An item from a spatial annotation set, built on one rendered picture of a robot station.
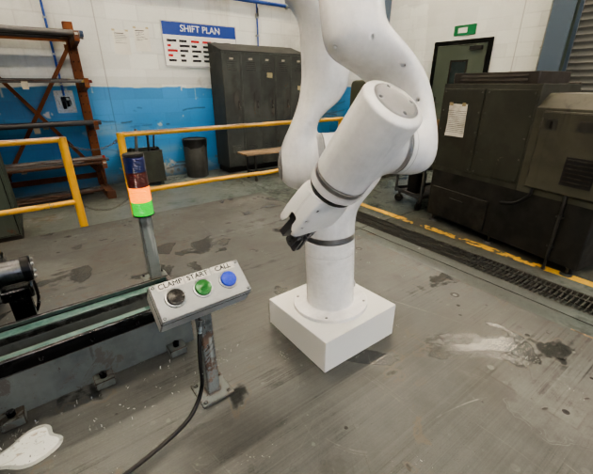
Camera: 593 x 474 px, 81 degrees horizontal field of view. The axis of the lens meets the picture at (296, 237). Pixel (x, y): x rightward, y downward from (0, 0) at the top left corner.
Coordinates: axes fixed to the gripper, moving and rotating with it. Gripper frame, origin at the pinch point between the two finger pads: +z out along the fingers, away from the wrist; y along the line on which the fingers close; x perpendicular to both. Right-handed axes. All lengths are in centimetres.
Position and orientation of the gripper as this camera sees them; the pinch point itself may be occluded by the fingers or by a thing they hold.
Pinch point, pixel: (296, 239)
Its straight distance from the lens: 65.5
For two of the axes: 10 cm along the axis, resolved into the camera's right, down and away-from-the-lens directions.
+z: -3.8, 5.3, 7.6
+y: -7.9, 2.5, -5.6
